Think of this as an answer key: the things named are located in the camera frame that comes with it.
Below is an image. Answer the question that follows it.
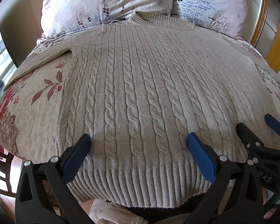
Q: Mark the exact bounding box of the beige cable-knit sweater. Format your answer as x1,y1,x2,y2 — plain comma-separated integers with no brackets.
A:
4,11,280,209

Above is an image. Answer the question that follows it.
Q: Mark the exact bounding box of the person's right hand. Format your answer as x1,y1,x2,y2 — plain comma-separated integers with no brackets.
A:
262,187,277,220

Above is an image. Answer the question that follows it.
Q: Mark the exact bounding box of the dark wooden chair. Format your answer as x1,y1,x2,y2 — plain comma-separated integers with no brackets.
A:
0,144,17,199

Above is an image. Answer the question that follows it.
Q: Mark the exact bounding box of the white beaded garment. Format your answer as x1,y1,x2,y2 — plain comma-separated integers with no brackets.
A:
88,199,148,223

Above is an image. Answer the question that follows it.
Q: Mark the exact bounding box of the floral bed quilt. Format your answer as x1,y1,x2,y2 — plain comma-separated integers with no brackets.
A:
0,33,280,165

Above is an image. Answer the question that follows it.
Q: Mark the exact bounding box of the wooden headboard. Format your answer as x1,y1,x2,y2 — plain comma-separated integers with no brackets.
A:
243,0,280,73

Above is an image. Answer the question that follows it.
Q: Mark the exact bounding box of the blue floral right pillow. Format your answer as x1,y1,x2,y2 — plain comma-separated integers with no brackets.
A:
171,0,248,39

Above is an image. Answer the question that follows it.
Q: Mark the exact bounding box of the pink floral left pillow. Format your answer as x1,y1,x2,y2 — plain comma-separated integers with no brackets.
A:
41,0,173,39

